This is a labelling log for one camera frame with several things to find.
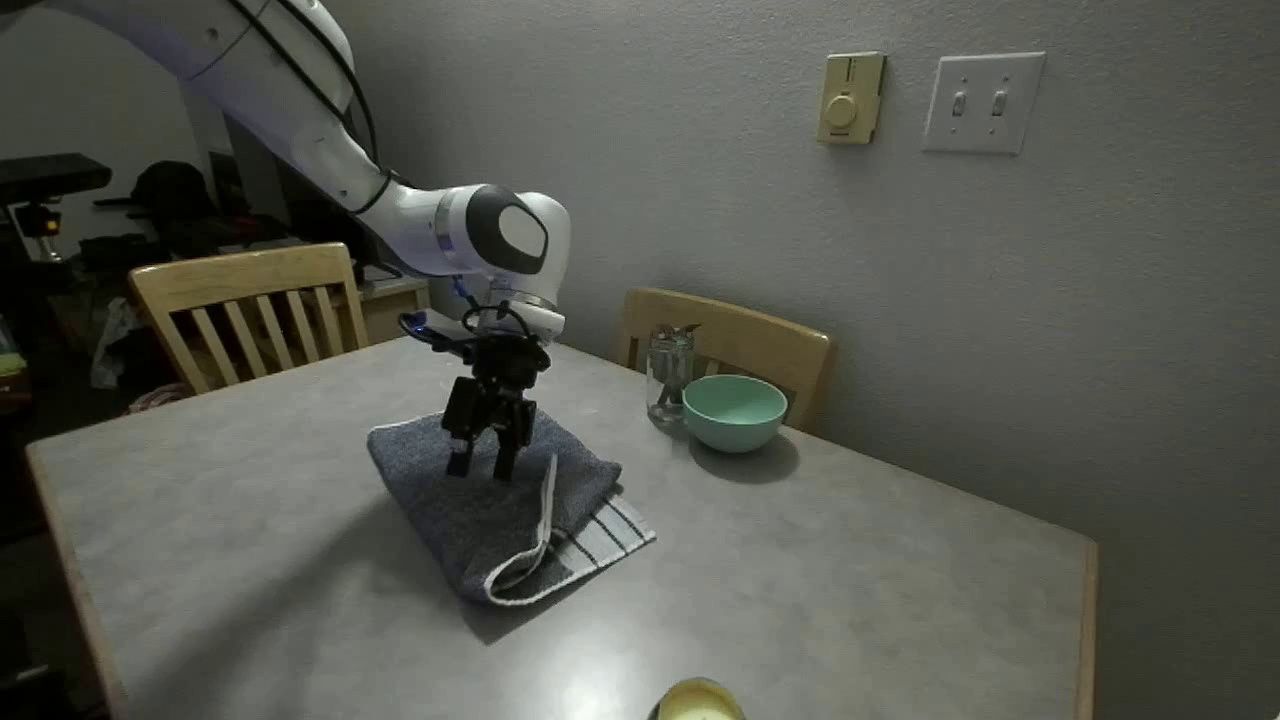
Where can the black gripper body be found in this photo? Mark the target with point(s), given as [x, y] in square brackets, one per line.
[502, 363]

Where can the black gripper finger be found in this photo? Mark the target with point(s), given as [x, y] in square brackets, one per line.
[463, 425]
[515, 433]

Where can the dark blue striped towel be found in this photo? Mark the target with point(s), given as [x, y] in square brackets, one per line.
[453, 512]

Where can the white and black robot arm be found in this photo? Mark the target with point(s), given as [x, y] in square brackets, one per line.
[293, 105]

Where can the glass jar with utensils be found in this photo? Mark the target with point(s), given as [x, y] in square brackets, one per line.
[667, 374]

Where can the green bowl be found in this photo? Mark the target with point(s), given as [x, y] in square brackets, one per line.
[732, 415]

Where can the wooden chair with solid backrest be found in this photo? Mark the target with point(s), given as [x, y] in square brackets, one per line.
[746, 340]

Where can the wooden chair with slatted back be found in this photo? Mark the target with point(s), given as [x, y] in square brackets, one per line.
[241, 280]

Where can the beige round dial thermostat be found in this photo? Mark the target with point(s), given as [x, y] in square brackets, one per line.
[854, 103]

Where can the black flat panel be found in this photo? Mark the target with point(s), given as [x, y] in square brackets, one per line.
[55, 173]

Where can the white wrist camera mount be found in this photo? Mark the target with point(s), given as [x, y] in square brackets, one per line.
[543, 321]

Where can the white double light switch plate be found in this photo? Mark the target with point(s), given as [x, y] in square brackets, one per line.
[987, 105]

